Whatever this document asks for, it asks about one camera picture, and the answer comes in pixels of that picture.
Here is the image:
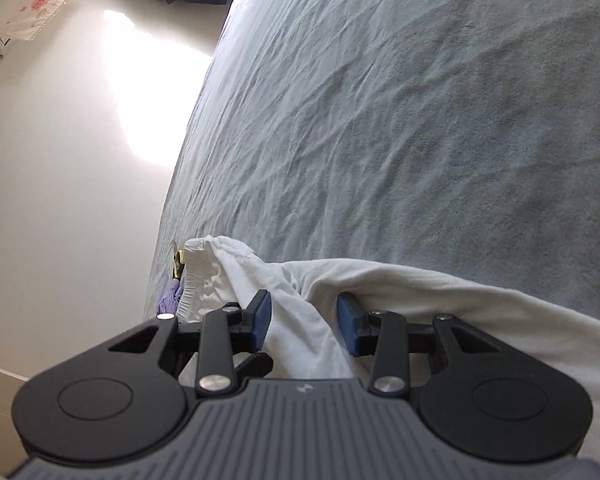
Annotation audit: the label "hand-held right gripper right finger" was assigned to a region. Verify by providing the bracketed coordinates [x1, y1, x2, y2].
[336, 294, 502, 395]

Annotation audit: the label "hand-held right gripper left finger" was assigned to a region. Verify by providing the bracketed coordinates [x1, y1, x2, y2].
[107, 289, 273, 395]

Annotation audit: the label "white pants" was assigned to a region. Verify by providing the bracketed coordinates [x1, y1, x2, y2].
[176, 235, 600, 461]

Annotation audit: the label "purple garment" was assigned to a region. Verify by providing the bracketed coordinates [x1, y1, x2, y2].
[157, 277, 186, 317]

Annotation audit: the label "grey bedsheet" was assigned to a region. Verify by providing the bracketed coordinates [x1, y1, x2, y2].
[145, 0, 600, 326]

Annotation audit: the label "gold handled scissors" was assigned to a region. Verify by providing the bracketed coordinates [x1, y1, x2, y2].
[171, 242, 187, 278]

